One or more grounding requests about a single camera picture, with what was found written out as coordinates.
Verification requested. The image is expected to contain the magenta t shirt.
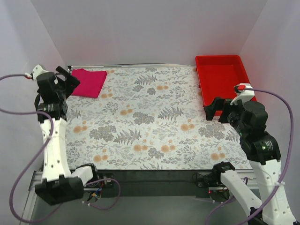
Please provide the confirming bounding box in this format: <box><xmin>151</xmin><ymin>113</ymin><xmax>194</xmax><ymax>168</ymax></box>
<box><xmin>72</xmin><ymin>69</ymin><xmax>107</xmax><ymax>98</ymax></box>

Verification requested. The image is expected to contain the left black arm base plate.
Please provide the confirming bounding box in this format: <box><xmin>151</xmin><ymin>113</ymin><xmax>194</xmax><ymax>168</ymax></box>
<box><xmin>93</xmin><ymin>173</ymin><xmax>115</xmax><ymax>188</ymax></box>

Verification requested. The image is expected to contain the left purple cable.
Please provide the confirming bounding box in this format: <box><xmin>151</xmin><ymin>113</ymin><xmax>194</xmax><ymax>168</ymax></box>
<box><xmin>0</xmin><ymin>74</ymin><xmax>121</xmax><ymax>224</ymax></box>

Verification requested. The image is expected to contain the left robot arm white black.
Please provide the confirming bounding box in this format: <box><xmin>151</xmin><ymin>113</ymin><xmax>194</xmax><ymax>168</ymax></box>
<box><xmin>31</xmin><ymin>65</ymin><xmax>100</xmax><ymax>206</ymax></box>

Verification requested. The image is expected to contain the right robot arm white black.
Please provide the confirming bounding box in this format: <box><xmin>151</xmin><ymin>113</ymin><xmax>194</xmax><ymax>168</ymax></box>
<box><xmin>204</xmin><ymin>97</ymin><xmax>299</xmax><ymax>225</ymax></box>

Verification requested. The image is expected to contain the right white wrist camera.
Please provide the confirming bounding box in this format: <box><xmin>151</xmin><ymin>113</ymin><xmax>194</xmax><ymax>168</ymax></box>
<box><xmin>230</xmin><ymin>83</ymin><xmax>255</xmax><ymax>105</ymax></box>

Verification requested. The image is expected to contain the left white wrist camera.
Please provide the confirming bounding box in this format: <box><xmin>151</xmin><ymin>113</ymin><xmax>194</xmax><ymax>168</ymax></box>
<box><xmin>25</xmin><ymin>64</ymin><xmax>48</xmax><ymax>81</ymax></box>

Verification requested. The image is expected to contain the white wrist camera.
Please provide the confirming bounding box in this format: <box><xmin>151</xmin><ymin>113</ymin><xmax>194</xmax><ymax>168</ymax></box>
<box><xmin>25</xmin><ymin>64</ymin><xmax>48</xmax><ymax>81</ymax></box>
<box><xmin>230</xmin><ymin>83</ymin><xmax>255</xmax><ymax>105</ymax></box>

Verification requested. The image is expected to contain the floral patterned table mat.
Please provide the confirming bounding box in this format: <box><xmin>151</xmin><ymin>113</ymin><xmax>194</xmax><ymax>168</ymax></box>
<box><xmin>66</xmin><ymin>66</ymin><xmax>250</xmax><ymax>170</ymax></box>

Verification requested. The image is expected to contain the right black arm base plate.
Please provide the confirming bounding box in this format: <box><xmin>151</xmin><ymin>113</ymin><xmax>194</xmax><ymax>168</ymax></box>
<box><xmin>192</xmin><ymin>172</ymin><xmax>223</xmax><ymax>188</ymax></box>

